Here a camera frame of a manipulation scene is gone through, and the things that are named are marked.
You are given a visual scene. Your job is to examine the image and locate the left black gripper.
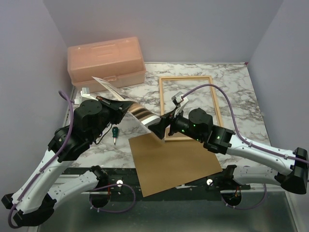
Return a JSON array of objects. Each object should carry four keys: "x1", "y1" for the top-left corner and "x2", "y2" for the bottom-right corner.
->
[{"x1": 90, "y1": 96, "x2": 133, "y2": 142}]

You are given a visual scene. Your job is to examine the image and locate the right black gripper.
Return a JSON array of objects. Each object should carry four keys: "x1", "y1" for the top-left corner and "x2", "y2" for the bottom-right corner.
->
[{"x1": 148, "y1": 106, "x2": 203, "y2": 143}]

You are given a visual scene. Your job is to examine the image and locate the light wooden picture frame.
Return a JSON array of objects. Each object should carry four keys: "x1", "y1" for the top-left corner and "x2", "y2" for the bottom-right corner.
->
[{"x1": 159, "y1": 75, "x2": 224, "y2": 142}]

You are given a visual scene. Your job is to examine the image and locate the plant photo with backing board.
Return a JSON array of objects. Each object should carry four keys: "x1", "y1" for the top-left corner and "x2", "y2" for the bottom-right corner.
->
[{"x1": 92, "y1": 77, "x2": 160, "y2": 127}]

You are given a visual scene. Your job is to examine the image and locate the brown backing board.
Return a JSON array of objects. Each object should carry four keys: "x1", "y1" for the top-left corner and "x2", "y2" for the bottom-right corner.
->
[{"x1": 129, "y1": 133, "x2": 222, "y2": 197}]

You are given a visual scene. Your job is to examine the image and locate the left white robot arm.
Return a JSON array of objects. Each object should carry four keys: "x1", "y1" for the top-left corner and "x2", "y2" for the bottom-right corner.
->
[{"x1": 1, "y1": 97, "x2": 133, "y2": 229}]

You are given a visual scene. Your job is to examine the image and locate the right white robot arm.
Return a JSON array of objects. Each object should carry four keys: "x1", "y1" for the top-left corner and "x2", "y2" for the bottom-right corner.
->
[{"x1": 148, "y1": 108, "x2": 309, "y2": 194}]

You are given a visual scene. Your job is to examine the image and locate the pink translucent plastic box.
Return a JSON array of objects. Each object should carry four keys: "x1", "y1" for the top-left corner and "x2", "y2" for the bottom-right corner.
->
[{"x1": 67, "y1": 37, "x2": 146, "y2": 92}]

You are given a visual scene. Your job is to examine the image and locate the green handled screwdriver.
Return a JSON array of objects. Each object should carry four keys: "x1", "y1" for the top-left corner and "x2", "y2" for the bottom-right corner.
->
[{"x1": 112, "y1": 127, "x2": 119, "y2": 145}]

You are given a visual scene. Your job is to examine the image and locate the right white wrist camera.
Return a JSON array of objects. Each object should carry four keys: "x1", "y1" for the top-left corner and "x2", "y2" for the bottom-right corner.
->
[{"x1": 171, "y1": 92, "x2": 188, "y2": 117}]

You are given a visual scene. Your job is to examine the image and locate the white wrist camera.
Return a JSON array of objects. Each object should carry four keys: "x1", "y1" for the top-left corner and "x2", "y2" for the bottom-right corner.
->
[
  {"x1": 171, "y1": 92, "x2": 188, "y2": 117},
  {"x1": 73, "y1": 87, "x2": 96, "y2": 105}
]

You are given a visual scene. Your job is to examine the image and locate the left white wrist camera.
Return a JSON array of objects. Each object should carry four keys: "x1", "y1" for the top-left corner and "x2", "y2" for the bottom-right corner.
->
[{"x1": 73, "y1": 87, "x2": 96, "y2": 105}]

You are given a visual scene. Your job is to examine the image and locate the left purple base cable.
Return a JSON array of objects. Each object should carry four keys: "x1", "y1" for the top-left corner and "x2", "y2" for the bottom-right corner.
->
[{"x1": 90, "y1": 183, "x2": 136, "y2": 214}]

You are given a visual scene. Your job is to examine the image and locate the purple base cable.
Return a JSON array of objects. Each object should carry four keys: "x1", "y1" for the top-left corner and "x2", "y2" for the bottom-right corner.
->
[
  {"x1": 90, "y1": 183, "x2": 136, "y2": 214},
  {"x1": 220, "y1": 183, "x2": 267, "y2": 210}
]

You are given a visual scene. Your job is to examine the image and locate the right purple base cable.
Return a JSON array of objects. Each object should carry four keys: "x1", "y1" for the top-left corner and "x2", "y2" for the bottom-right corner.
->
[{"x1": 220, "y1": 183, "x2": 267, "y2": 210}]

